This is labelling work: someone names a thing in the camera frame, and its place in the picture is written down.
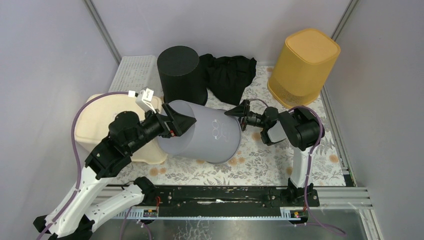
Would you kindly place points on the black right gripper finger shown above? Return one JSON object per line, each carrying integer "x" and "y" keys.
{"x": 241, "y": 110}
{"x": 243, "y": 123}

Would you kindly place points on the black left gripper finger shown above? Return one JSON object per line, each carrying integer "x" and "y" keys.
{"x": 162, "y": 126}
{"x": 180, "y": 123}

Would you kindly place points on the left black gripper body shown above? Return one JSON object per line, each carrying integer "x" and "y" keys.
{"x": 169, "y": 121}

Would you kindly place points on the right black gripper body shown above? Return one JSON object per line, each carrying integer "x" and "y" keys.
{"x": 255, "y": 120}

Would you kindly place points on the grey plastic bin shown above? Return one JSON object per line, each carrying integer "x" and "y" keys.
{"x": 214, "y": 138}

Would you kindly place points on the cream plastic basket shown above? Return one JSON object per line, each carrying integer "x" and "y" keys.
{"x": 92, "y": 126}

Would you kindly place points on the black round bucket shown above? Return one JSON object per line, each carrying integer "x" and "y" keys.
{"x": 181, "y": 75}

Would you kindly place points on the white perforated plastic basket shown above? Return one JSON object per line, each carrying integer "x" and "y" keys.
{"x": 136, "y": 73}

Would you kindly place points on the yellow wastebasket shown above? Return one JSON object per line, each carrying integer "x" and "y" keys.
{"x": 302, "y": 68}

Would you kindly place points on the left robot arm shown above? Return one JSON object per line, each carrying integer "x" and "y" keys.
{"x": 77, "y": 217}

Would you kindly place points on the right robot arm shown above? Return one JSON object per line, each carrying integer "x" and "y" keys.
{"x": 300, "y": 126}

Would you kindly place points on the black cloth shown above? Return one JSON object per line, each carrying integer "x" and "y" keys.
{"x": 227, "y": 76}

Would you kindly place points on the floral tablecloth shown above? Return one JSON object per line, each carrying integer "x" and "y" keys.
{"x": 255, "y": 164}

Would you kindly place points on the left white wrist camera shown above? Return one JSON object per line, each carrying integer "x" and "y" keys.
{"x": 146, "y": 100}

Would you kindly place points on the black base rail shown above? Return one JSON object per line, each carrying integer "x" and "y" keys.
{"x": 227, "y": 201}

